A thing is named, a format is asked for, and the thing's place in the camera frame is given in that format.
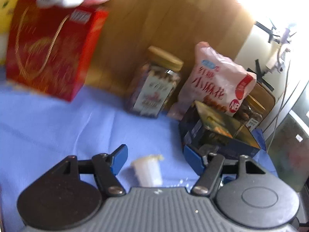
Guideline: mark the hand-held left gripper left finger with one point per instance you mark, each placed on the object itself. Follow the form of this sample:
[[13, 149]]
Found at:
[[119, 158]]

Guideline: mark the white jelly cup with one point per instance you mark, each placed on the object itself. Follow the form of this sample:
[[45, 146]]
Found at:
[[147, 171]]

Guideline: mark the clear nut jar gold lid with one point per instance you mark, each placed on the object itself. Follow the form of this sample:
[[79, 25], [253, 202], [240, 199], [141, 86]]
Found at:
[[260, 99], [154, 87]]

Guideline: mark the pink snack bag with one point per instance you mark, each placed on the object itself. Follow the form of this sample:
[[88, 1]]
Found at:
[[217, 79]]

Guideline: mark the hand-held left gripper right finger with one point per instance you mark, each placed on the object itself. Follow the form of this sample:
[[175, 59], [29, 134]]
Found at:
[[193, 159]]

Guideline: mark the blue printed blanket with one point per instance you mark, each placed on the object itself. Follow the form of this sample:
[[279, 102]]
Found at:
[[60, 130]]

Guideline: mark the yellow plush toy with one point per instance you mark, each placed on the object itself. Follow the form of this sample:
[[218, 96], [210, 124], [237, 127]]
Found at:
[[6, 7]]

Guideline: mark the dark blue cardboard box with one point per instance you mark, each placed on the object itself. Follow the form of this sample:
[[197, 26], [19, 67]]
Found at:
[[241, 147]]

